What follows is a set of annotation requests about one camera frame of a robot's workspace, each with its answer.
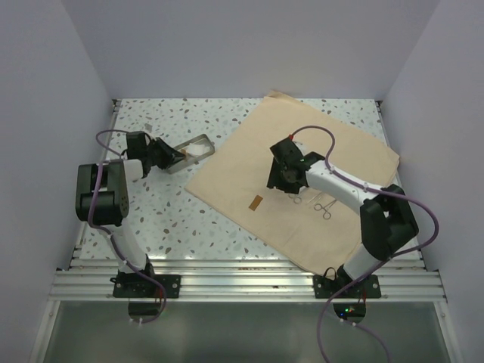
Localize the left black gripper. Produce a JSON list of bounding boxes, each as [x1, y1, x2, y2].
[[144, 137, 185, 170]]

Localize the white gauze pad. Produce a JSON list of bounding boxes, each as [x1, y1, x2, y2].
[[185, 143, 210, 157]]

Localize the metal tray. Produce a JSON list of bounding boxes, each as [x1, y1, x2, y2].
[[166, 134, 216, 174]]

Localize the steel scissors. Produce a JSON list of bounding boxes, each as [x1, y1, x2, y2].
[[289, 194, 303, 204]]

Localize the steel tweezers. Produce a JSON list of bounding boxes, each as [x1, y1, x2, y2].
[[307, 192, 325, 206]]

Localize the steel forceps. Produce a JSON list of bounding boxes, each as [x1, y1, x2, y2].
[[313, 199, 337, 220]]

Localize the beige cloth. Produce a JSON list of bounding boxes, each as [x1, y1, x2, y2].
[[186, 92, 399, 274]]

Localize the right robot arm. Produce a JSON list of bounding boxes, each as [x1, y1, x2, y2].
[[267, 137, 419, 297]]

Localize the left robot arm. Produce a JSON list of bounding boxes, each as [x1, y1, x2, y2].
[[75, 131, 187, 297]]

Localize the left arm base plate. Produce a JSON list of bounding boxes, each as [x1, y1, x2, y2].
[[110, 269, 182, 299]]

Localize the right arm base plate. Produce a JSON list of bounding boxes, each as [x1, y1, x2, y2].
[[312, 267, 382, 299]]

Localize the aluminium rail frame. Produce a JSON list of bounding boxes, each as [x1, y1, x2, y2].
[[28, 98, 464, 363]]

